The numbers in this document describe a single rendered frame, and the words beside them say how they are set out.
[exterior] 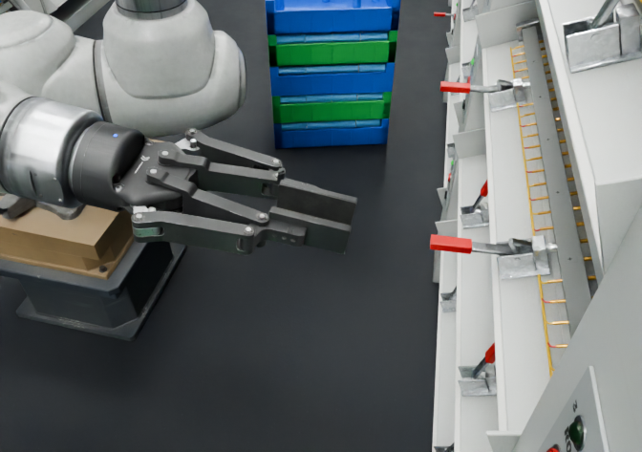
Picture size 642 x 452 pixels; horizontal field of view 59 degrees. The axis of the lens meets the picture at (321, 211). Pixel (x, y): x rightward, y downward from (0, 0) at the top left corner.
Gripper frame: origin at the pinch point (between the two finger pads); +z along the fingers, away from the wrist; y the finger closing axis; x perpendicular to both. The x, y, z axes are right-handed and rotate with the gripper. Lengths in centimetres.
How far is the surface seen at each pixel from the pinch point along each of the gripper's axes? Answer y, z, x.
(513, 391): 11.8, 17.4, -0.6
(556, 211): -4.0, 20.4, 3.7
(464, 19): -96, 20, -21
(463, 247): 0.2, 13.1, 1.0
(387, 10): -88, 2, -20
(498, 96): -26.0, 17.1, 0.8
